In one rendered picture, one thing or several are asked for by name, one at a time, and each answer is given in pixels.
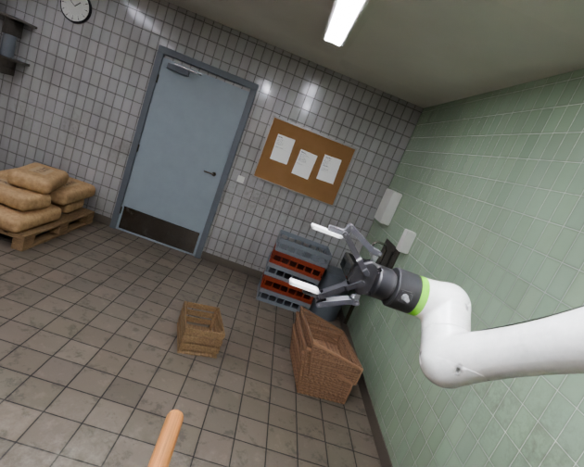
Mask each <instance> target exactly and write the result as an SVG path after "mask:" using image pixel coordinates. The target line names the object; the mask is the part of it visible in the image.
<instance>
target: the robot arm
mask: <svg viewBox="0 0 584 467"><path fill-rule="evenodd" d="M311 228H312V229H313V230H316V231H319V232H321V233H324V234H329V235H331V236H334V237H336V238H338V239H342V237H344V238H345V240H346V242H347V244H348V246H349V249H350V251H351V252H352V254H353V256H354V258H355V259H356V261H357V262H356V263H355V264H354V265H352V267H351V271H350V273H349V275H348V280H346V281H344V282H342V283H340V284H335V285H332V286H329V287H326V288H324V289H321V290H319V289H318V287H317V286H315V285H312V284H307V283H304V282H302V281H300V280H297V279H294V278H291V277H290V278H289V284H290V285H293V286H295V287H298V288H300V289H302V293H303V294H305V295H308V296H311V297H315V304H316V307H317V308H321V307H331V306H340V305H352V306H359V305H360V302H359V299H360V296H361V295H367V296H369V297H373V298H376V299H379V300H381V301H382V303H383V305H384V306H387V307H389V308H392V309H396V310H399V311H402V312H404V313H407V314H410V315H413V316H414V317H417V318H419V319H420V321H421V332H422V333H421V345H420V353H419V363H420V367H421V369H422V372H423V373H424V375H425V377H426V378H427V379H428V380H429V381H430V382H431V383H433V384H434V385H437V386H439V387H442V388H448V389H453V388H458V387H462V386H466V385H474V384H479V383H484V382H488V381H497V380H503V379H511V378H519V377H529V376H541V375H557V374H584V306H581V307H578V308H574V309H569V310H566V311H562V312H559V313H555V314H553V315H549V316H545V317H541V318H537V319H534V320H530V321H526V322H519V323H514V324H509V325H504V326H500V327H494V328H488V329H482V330H480V331H475V332H471V302H470V299H469V296H468V295H467V294H466V293H465V292H464V290H463V289H462V288H461V287H460V286H458V285H456V284H452V283H448V282H441V281H436V280H432V279H428V278H425V277H424V276H421V275H418V274H415V273H413V272H410V271H405V270H404V269H401V268H398V267H396V268H394V269H390V268H388V267H385V266H382V265H379V264H377V263H376V261H377V259H378V257H381V256H382V253H381V252H380V250H379V249H377V248H375V247H373V246H371V245H370V243H369V242H368V241H367V240H366V239H365V238H364V237H363V236H362V235H361V233H360V232H359V231H358V230H357V229H356V228H355V227H354V226H353V225H352V223H348V225H347V227H346V228H344V229H341V228H338V227H336V226H334V225H329V226H328V228H325V227H323V226H320V225H318V224H315V223H312V224H311ZM350 232H352V233H353V234H354V235H355V236H356V237H357V238H358V240H359V241H360V242H361V243H362V244H363V245H364V246H365V247H366V248H367V250H368V251H369V252H370V253H369V255H370V256H371V257H372V258H371V259H367V260H364V261H362V258H361V256H360V254H359V252H358V251H357V249H356V247H355V245H354V244H353V242H352V240H351V238H350V236H349V233H350ZM353 289H354V291H355V292H356V293H355V294H351V295H350V296H339V297H330V296H332V295H335V294H338V293H341V292H344V291H350V290H353Z"/></svg>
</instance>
